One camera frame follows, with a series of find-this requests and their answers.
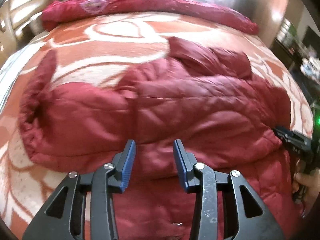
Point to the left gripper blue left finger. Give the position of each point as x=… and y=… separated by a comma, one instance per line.
x=62, y=216

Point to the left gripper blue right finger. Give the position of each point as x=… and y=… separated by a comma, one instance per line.
x=245, y=214

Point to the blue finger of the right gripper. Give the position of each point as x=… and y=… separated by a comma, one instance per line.
x=283, y=133

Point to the dark red puffer coat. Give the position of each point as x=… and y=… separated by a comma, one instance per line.
x=206, y=97

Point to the person's right hand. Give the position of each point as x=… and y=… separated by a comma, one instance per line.
x=311, y=184

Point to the dark cluttered side shelf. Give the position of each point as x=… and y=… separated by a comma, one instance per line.
x=291, y=52

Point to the wooden wardrobe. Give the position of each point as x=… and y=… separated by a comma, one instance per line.
x=269, y=15

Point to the orange white floral blanket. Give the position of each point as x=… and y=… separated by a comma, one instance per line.
x=98, y=51

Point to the crimson rolled quilt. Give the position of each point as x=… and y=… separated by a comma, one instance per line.
x=72, y=10

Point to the wooden headboard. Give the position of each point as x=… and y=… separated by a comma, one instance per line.
x=20, y=23

